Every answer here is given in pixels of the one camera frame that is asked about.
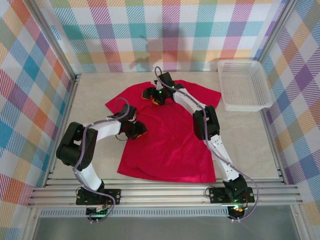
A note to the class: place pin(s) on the aluminium frame post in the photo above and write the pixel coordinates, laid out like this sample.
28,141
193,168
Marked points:
53,35
277,30

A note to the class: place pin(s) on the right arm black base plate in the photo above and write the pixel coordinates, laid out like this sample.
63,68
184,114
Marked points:
217,195

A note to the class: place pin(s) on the right aluminium side rail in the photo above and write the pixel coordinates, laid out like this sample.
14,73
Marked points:
272,147

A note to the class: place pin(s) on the white perforated plastic basket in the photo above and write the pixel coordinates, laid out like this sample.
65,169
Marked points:
240,85

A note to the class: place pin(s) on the grey metal panel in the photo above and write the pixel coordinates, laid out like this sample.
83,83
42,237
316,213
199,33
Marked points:
162,228

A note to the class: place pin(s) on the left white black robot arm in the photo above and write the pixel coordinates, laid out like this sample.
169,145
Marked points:
106,128

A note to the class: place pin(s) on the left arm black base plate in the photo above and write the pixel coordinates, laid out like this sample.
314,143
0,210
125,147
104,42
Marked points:
113,193

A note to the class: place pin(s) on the right aluminium frame post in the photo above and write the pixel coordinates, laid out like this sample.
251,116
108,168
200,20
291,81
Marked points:
277,30

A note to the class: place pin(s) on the left aluminium frame post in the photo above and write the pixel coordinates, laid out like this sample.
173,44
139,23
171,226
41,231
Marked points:
53,35

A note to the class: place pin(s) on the left aluminium side rail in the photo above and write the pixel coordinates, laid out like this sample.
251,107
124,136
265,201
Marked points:
70,100

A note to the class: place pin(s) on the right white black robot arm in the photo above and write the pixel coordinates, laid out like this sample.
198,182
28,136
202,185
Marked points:
225,160

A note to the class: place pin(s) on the wide aluminium mounting rail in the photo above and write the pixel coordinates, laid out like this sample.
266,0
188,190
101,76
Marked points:
162,195

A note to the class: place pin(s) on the aluminium side rail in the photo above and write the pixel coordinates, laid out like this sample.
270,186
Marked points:
272,147
70,100

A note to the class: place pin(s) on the red t-shirt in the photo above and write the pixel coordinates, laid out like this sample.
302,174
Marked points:
170,140

